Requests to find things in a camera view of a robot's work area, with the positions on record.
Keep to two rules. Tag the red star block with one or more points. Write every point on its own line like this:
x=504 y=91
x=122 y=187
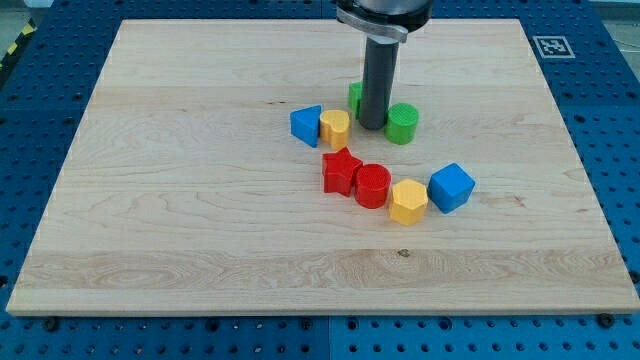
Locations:
x=339 y=170

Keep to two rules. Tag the yellow heart block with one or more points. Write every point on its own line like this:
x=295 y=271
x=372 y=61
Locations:
x=335 y=128

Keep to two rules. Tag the black bolt right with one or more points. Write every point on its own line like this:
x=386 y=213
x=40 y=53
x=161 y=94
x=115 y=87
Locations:
x=606 y=320

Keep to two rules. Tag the black bolt left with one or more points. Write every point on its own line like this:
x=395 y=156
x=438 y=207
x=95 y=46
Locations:
x=50 y=324

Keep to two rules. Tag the white fiducial marker tag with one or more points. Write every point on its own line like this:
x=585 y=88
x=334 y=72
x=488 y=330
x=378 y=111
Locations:
x=553 y=47

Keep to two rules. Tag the blue triangle block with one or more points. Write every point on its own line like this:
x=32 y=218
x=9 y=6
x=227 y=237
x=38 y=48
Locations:
x=304 y=124

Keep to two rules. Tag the wooden board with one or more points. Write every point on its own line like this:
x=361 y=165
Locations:
x=184 y=193

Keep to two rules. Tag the green cylinder block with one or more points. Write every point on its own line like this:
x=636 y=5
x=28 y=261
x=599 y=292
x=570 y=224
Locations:
x=402 y=120

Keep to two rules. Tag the yellow hexagon block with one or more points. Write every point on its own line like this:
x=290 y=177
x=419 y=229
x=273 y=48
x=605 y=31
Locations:
x=408 y=202

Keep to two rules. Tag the green star block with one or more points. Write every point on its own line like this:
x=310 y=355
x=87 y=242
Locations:
x=354 y=97

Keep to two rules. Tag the black bolt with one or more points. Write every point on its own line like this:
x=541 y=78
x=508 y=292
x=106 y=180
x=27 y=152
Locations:
x=50 y=324
x=606 y=320

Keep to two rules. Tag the red cylinder block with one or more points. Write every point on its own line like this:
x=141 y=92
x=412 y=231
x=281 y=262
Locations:
x=372 y=184

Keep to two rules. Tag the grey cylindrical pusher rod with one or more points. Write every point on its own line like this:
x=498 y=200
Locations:
x=377 y=81

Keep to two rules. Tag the blue cube block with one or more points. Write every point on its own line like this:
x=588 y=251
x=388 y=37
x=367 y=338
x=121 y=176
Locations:
x=450 y=187

